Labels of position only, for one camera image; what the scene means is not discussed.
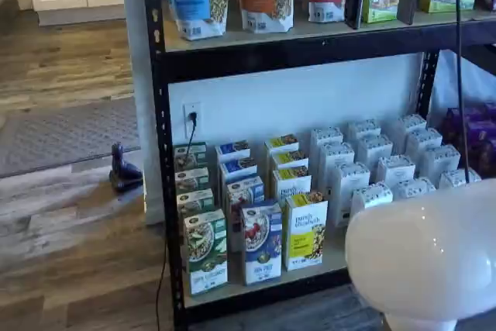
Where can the gray floor rug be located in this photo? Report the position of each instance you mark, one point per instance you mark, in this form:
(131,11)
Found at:
(66,133)

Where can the white yellow granola box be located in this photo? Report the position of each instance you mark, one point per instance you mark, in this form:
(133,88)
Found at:
(281,143)
(286,160)
(306,230)
(288,187)

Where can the black metal shelf rack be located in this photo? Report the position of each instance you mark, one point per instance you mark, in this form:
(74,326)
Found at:
(271,57)

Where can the purple snack box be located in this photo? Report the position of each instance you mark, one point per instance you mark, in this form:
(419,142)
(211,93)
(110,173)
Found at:
(488,111)
(451,125)
(482,141)

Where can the dark blue floor figurine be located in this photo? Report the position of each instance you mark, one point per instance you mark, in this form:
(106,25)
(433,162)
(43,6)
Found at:
(124,176)

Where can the white blue-speckled box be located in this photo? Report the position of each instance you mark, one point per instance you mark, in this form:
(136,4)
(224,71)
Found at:
(348,187)
(441,160)
(424,141)
(325,137)
(412,187)
(370,195)
(395,170)
(335,156)
(412,122)
(364,127)
(455,178)
(374,149)

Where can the green white cereal box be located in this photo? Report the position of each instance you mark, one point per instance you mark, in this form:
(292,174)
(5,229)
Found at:
(191,180)
(205,253)
(198,154)
(193,201)

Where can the blue white cereal box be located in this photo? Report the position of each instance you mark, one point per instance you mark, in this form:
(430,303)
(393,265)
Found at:
(230,149)
(244,189)
(261,245)
(236,168)

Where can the white wall outlet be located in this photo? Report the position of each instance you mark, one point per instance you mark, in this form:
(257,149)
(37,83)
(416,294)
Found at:
(187,130)

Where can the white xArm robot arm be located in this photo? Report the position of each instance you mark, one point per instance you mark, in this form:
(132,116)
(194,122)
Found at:
(418,253)

